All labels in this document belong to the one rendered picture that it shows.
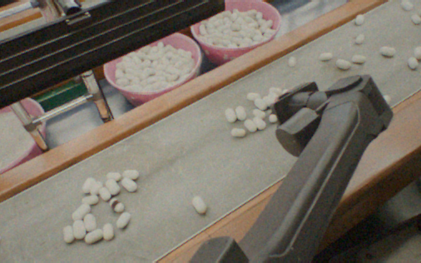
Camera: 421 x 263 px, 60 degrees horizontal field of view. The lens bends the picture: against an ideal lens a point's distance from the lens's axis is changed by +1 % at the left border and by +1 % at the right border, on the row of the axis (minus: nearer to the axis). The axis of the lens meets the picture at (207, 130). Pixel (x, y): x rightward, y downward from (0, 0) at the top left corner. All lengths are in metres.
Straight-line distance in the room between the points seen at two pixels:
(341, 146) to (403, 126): 0.44
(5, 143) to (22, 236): 0.28
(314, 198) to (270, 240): 0.07
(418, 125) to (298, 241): 0.59
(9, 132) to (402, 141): 0.90
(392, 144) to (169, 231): 0.48
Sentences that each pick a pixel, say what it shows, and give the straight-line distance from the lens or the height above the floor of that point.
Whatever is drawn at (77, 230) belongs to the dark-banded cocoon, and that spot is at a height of 0.76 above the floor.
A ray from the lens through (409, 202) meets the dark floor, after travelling 1.72.
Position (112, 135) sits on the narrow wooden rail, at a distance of 0.86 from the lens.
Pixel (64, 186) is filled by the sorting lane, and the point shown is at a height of 0.74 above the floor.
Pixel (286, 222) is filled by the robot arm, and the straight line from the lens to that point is 0.34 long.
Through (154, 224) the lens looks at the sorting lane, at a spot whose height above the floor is 0.74.
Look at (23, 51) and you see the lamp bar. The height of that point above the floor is 1.10.
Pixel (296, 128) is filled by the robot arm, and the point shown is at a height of 0.95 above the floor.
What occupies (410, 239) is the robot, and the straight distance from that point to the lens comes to 1.07.
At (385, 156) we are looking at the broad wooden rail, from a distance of 0.81.
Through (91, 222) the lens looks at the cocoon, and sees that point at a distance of 0.75.
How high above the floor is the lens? 1.37
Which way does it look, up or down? 48 degrees down
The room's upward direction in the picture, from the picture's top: 8 degrees counter-clockwise
